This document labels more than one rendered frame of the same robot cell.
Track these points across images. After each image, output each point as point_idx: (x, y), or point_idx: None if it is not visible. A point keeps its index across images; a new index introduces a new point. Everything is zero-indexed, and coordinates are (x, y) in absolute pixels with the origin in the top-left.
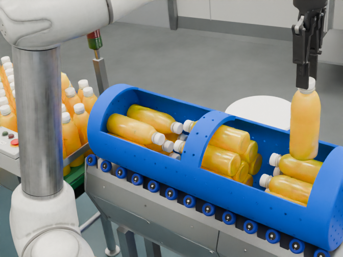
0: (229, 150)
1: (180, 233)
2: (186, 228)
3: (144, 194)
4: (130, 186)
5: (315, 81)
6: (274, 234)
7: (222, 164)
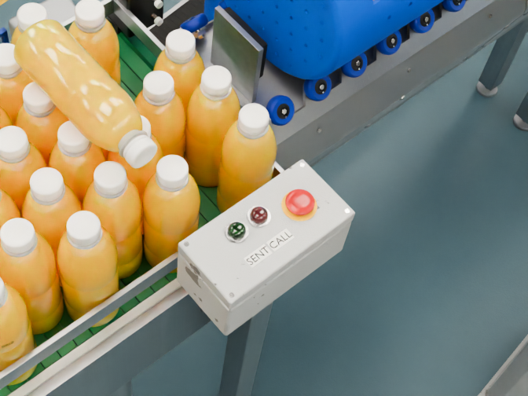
0: None
1: (471, 47)
2: (480, 28)
3: (406, 53)
4: (376, 68)
5: None
6: None
7: None
